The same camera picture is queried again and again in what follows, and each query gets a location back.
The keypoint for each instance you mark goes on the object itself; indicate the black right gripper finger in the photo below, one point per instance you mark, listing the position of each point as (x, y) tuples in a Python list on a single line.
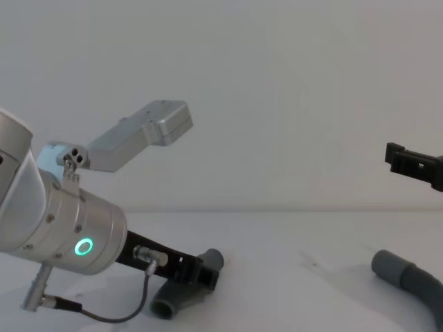
[(401, 160)]

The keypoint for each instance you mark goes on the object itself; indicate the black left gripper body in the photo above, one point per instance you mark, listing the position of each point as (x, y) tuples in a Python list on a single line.
[(173, 261)]

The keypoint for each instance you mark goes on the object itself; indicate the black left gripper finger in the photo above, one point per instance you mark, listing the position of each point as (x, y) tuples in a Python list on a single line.
[(207, 278)]

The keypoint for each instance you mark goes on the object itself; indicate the short grey pipe elbow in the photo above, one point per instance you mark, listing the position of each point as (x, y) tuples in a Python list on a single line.
[(180, 297)]

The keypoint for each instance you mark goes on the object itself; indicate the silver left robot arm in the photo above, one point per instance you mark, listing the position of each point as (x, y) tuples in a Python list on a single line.
[(62, 221)]

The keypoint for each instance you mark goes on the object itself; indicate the white table cloth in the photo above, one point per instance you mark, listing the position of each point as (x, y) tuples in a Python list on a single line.
[(304, 287)]

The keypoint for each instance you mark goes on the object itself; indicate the long grey curved pipe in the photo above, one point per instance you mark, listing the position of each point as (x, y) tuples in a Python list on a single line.
[(415, 280)]

